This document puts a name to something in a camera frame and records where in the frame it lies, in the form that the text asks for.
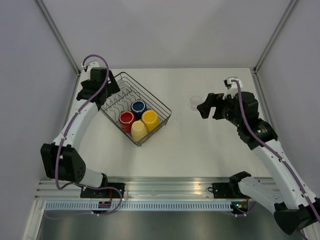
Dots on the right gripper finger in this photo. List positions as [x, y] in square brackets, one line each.
[204, 110]
[213, 100]

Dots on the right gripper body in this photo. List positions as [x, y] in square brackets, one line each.
[225, 108]

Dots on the clear glass cup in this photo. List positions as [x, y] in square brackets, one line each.
[194, 102]
[122, 85]
[115, 97]

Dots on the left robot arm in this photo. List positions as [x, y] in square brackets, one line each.
[61, 158]

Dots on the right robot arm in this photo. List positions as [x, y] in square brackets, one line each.
[295, 206]

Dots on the blue mug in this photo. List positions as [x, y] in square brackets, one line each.
[138, 107]

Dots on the red mug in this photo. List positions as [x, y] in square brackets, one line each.
[126, 119]

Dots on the pale yellow mug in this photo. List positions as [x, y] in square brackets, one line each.
[138, 130]

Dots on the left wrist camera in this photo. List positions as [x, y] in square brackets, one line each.
[87, 66]

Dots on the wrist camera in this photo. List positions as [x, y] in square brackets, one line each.
[233, 85]
[87, 66]

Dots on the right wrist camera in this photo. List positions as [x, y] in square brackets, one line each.
[233, 85]

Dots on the wire dish rack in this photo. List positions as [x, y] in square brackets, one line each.
[135, 91]

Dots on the right frame post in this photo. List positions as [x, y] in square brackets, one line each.
[275, 34]

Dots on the frame post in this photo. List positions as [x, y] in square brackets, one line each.
[275, 34]
[57, 35]

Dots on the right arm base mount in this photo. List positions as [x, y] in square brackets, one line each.
[222, 190]

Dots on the left frame post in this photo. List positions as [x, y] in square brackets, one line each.
[57, 35]

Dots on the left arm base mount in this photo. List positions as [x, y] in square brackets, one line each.
[89, 193]

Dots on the white slotted cable duct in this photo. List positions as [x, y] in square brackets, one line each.
[94, 205]

